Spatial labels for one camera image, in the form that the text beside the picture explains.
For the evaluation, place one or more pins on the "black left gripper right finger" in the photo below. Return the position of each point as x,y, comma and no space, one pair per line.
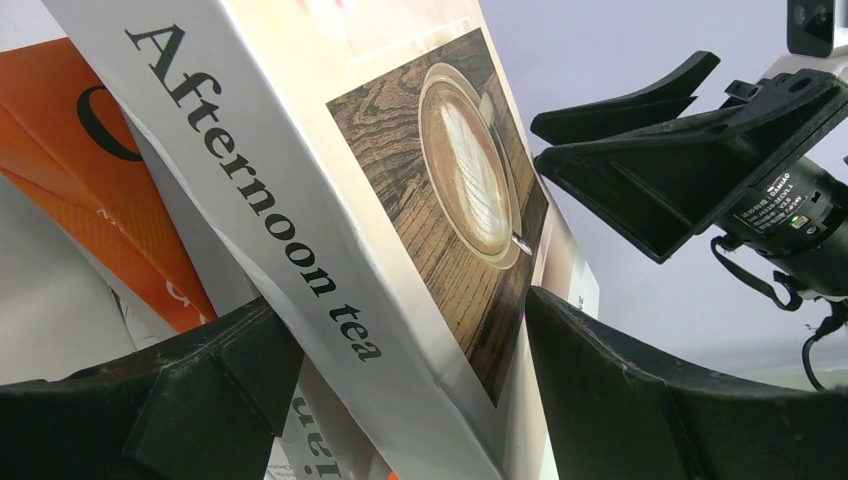
618,408

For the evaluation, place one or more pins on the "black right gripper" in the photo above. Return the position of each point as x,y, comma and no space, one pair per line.
660,185

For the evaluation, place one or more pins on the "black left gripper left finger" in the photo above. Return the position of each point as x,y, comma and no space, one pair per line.
205,404

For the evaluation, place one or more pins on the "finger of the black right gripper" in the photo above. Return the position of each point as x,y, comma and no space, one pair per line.
661,101

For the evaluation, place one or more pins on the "grey book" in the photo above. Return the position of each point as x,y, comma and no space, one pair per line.
320,439

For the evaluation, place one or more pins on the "white Afternoon tea book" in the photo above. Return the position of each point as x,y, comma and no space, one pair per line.
365,164

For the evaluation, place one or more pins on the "orange book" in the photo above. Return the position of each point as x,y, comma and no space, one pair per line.
66,144

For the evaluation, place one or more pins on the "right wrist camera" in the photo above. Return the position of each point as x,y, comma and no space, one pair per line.
816,28

